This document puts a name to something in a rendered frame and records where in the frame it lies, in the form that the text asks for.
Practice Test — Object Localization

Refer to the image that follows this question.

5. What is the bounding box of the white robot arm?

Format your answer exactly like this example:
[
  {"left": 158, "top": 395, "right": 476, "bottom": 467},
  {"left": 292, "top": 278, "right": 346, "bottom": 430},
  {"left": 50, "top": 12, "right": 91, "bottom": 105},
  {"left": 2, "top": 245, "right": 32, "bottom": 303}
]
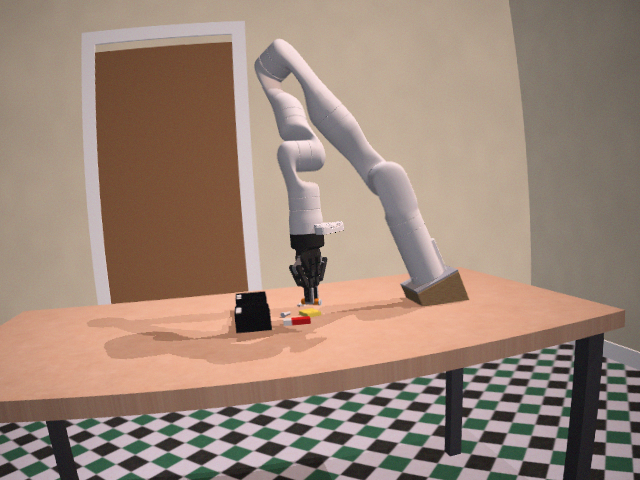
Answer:
[{"left": 254, "top": 39, "right": 446, "bottom": 285}]

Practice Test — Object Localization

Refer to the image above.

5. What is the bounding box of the red and white eraser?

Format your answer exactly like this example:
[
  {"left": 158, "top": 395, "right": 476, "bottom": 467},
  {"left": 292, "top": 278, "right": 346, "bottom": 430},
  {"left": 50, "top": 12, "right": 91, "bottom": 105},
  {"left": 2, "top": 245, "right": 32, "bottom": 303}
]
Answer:
[{"left": 283, "top": 316, "right": 311, "bottom": 326}]

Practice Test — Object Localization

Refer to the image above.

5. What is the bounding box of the orange aa battery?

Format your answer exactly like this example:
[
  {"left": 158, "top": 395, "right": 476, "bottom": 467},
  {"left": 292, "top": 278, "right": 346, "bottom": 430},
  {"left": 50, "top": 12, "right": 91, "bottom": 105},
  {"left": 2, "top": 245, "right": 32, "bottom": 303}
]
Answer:
[{"left": 301, "top": 298, "right": 322, "bottom": 306}]

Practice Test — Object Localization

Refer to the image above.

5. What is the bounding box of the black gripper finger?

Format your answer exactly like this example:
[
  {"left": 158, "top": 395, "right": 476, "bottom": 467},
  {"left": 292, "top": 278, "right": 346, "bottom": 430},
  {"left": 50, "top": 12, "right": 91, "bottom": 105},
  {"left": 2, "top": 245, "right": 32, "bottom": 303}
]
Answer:
[
  {"left": 313, "top": 255, "right": 327, "bottom": 299},
  {"left": 289, "top": 256, "right": 315, "bottom": 305}
]

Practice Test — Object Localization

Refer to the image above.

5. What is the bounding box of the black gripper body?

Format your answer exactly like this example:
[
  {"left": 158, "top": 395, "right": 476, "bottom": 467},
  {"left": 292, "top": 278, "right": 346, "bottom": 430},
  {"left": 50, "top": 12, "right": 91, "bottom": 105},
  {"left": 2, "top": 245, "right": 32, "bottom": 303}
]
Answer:
[{"left": 290, "top": 233, "right": 324, "bottom": 273}]

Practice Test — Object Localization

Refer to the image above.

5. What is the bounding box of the black three-compartment bin rack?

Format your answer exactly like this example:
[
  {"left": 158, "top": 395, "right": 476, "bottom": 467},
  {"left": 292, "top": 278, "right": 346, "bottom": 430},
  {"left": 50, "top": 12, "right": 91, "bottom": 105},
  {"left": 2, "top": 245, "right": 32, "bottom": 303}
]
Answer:
[{"left": 234, "top": 291, "right": 272, "bottom": 333}]

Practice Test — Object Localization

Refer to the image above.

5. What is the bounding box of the yellow flat square pad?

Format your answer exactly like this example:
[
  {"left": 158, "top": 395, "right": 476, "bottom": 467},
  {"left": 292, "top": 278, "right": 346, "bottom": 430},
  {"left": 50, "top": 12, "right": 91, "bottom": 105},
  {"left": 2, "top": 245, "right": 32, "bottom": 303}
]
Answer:
[{"left": 299, "top": 308, "right": 321, "bottom": 317}]

